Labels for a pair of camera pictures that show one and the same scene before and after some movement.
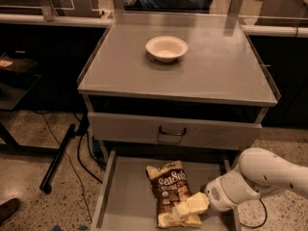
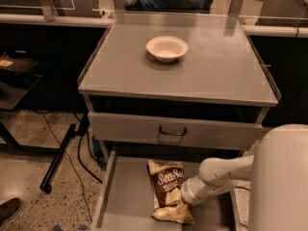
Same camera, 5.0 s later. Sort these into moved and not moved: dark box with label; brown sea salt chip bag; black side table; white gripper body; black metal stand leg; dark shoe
Moved: brown sea salt chip bag; white gripper body
Not moved: dark shoe; dark box with label; black side table; black metal stand leg
